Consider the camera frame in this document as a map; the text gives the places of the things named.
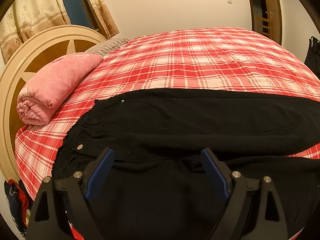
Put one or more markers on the pink folded quilt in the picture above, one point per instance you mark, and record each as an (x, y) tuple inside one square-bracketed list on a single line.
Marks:
[(44, 93)]

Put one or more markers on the beige floral left curtain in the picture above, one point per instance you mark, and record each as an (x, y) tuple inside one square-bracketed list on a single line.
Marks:
[(26, 18)]

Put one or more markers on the beige floral curtain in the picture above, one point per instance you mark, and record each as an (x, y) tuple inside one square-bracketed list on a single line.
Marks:
[(103, 17), (26, 18)]

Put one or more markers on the beige floral right curtain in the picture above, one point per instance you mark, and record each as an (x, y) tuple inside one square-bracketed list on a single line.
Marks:
[(103, 17)]

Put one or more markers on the striped grey pillow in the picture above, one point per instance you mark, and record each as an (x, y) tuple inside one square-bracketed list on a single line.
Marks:
[(107, 46)]

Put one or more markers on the black backpack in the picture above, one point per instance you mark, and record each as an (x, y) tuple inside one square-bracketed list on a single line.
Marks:
[(312, 60)]

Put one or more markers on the black pants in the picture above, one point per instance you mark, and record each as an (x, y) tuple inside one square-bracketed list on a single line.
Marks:
[(158, 189)]

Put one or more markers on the red and dark clothes pile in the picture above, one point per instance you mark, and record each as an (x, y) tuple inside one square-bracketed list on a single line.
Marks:
[(20, 204)]

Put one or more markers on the cream wooden headboard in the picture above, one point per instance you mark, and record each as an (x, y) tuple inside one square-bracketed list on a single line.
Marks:
[(38, 51)]

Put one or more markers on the dark window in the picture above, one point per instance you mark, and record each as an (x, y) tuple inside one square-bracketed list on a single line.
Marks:
[(78, 13)]

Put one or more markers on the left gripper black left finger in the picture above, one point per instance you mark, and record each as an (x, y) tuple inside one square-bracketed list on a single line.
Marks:
[(48, 218)]

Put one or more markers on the brown wooden door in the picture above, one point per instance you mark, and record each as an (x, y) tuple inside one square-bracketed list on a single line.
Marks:
[(266, 18)]

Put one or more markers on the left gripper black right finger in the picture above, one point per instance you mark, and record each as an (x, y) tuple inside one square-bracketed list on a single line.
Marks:
[(251, 207)]

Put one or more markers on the red plaid bed sheet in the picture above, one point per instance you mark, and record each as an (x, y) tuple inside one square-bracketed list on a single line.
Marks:
[(215, 58)]

